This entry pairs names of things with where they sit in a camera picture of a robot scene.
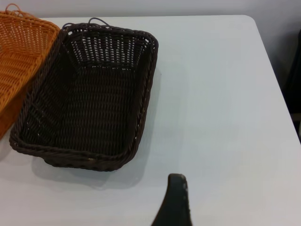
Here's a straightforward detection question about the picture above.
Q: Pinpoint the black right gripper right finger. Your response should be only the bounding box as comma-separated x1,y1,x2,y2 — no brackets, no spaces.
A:
178,173,191,226

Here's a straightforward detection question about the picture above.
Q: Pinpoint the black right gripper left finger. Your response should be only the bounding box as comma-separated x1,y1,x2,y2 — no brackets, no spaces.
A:
151,173,179,226

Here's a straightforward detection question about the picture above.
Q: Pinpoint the dark brown woven wicker basket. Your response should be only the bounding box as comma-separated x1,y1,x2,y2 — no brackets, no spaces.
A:
8,17,159,172

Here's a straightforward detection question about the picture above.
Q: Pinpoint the orange woven wicker basket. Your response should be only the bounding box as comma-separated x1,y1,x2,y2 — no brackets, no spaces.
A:
0,3,61,139

